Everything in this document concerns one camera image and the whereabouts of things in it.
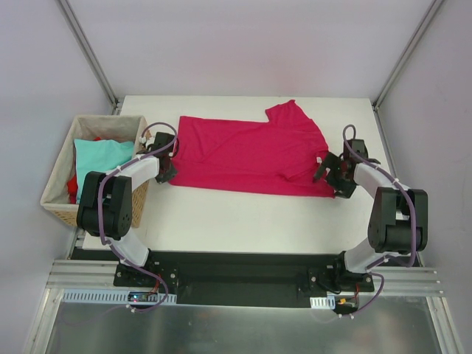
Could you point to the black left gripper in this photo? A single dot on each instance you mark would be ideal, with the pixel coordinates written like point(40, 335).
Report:
point(167, 174)

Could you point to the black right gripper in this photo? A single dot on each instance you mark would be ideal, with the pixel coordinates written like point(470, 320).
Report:
point(335, 171)

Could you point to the pink t shirt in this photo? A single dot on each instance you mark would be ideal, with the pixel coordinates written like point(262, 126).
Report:
point(277, 157)

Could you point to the wicker basket with cloth liner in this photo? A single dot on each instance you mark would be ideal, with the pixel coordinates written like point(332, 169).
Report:
point(55, 198)

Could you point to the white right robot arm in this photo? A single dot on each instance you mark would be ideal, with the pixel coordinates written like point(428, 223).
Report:
point(398, 224)

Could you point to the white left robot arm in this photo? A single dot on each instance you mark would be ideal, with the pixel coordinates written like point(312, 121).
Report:
point(106, 203)

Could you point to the teal t shirt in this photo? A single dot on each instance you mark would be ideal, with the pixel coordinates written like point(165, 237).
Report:
point(118, 153)

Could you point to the red t shirt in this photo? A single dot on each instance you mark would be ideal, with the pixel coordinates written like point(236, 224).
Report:
point(72, 186)

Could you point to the right white cable duct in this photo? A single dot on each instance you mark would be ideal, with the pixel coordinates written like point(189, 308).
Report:
point(323, 303)

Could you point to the white cable duct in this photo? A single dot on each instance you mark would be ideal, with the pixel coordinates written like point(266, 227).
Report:
point(323, 303)
point(113, 297)

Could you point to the left white cable duct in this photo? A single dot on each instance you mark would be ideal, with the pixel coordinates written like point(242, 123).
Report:
point(113, 297)

